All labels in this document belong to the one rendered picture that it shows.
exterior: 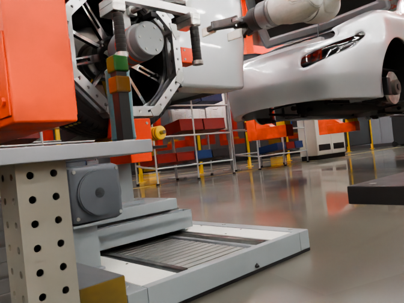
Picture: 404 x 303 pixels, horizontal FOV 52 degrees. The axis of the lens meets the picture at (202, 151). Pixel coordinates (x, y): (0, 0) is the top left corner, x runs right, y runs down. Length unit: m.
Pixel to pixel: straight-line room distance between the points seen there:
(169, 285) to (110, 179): 0.38
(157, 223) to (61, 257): 0.87
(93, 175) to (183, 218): 0.62
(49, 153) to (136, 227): 0.88
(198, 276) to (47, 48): 0.73
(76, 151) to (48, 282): 0.26
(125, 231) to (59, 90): 0.71
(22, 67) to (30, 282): 0.50
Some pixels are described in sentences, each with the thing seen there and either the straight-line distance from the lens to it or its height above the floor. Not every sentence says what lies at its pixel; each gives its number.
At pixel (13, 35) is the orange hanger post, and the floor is 0.73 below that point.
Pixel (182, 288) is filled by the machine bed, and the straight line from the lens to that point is 1.18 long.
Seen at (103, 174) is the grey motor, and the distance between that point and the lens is 1.30.
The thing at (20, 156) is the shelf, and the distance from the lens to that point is 0.81.
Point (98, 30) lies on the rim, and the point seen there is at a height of 0.94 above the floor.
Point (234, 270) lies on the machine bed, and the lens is 1.31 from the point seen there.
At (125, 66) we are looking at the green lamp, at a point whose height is 0.63.
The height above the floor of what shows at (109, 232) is 0.15.
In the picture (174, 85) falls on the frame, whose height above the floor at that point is 0.71.
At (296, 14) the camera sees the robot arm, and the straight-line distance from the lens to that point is 1.32.
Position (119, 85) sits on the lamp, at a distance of 1.00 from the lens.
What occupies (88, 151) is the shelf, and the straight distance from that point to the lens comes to 0.86.
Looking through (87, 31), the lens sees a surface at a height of 0.99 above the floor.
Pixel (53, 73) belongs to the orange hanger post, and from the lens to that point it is 1.10.
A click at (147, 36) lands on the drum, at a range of 1.58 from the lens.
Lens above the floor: 0.40
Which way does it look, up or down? level
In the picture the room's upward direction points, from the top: 6 degrees counter-clockwise
